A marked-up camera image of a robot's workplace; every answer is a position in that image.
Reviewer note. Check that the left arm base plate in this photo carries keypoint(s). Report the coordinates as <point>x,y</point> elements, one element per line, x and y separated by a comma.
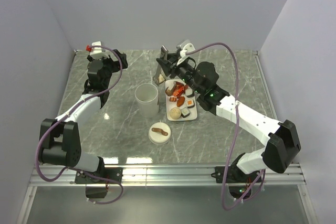
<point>99,177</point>

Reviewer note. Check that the brown sausage piece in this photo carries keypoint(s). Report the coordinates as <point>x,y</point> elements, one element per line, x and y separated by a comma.
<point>180,101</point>

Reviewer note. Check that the metal tongs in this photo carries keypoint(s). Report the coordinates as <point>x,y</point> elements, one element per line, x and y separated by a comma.
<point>160,76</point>

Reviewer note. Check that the white rectangular plate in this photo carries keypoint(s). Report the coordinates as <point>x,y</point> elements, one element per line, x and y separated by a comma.
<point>169,105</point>

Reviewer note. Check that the white round container lid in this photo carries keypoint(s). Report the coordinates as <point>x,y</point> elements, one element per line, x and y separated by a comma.
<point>160,133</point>

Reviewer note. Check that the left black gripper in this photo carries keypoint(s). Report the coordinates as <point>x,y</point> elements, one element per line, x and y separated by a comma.
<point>109,60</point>

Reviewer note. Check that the white cylindrical lunch container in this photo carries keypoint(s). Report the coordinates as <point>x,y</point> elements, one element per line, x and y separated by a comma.
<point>147,97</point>

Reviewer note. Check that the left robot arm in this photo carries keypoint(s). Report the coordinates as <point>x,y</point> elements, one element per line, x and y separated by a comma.
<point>59,142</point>

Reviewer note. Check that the sushi roll white top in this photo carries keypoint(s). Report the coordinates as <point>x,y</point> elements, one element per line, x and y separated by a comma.
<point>189,93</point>

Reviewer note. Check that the red crab toy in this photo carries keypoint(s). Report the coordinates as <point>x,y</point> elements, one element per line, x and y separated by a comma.
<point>179,89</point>

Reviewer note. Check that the sushi roll orange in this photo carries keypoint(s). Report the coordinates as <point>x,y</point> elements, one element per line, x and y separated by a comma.
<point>190,103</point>

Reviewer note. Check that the aluminium rail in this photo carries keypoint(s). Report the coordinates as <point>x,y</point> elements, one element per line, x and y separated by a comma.
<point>267,90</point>
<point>172,175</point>

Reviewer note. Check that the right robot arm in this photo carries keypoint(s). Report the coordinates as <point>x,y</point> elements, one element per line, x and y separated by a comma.
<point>280,139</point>

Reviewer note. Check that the sushi roll green centre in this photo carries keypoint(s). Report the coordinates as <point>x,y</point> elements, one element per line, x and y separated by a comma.
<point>185,112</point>

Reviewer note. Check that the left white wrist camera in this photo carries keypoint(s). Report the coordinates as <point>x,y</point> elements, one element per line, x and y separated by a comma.
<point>96,51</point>

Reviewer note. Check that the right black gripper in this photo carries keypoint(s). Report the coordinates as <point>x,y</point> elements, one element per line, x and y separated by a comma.
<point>168,66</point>

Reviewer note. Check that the aluminium front rail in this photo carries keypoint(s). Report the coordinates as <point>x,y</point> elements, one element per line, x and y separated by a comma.
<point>172,175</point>

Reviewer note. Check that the round beige bun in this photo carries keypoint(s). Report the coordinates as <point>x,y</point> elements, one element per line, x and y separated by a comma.
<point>175,113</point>

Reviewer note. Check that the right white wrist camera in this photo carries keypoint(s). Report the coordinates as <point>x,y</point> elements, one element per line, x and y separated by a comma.
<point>183,48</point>

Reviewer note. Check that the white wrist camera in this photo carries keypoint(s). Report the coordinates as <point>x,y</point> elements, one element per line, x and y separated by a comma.
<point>96,51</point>
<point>183,48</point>

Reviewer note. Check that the aluminium right side rail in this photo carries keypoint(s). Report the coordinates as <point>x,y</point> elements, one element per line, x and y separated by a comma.
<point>267,90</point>

